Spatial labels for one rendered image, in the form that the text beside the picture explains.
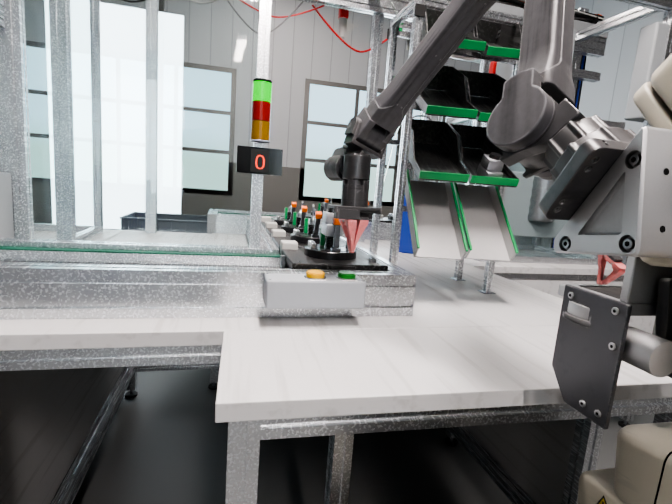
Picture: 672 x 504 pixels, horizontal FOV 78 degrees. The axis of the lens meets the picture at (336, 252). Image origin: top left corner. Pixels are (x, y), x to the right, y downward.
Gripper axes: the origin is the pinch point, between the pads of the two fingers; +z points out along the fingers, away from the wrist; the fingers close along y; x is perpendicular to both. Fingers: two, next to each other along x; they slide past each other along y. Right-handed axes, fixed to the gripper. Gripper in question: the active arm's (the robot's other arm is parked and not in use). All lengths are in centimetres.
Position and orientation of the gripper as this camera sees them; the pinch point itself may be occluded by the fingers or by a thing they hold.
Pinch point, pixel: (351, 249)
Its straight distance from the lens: 88.5
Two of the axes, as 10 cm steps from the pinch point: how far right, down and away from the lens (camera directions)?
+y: -9.6, -0.2, -2.7
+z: -0.6, 9.9, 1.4
